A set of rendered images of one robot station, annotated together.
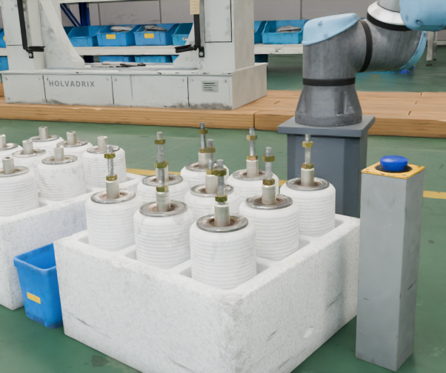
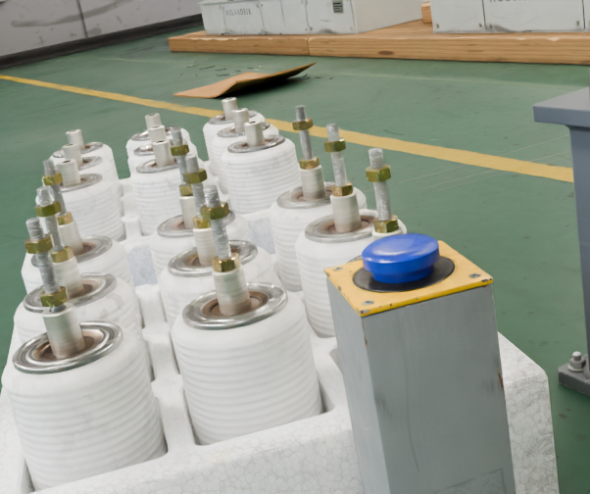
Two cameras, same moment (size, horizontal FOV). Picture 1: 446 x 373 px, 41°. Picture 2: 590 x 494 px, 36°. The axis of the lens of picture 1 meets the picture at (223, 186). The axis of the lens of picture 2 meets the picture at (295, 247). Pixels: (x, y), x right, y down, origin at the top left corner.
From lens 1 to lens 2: 0.69 m
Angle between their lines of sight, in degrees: 39
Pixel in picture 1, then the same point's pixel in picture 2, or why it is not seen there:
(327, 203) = not seen: hidden behind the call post
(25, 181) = (77, 202)
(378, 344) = not seen: outside the picture
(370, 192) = (339, 331)
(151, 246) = not seen: hidden behind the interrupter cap
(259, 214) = (177, 336)
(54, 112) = (491, 46)
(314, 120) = not seen: outside the picture
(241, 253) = (58, 422)
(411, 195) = (407, 360)
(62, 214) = (138, 260)
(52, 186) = (143, 210)
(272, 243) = (205, 402)
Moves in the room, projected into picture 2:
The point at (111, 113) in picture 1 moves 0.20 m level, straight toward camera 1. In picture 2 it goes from (574, 46) to (560, 59)
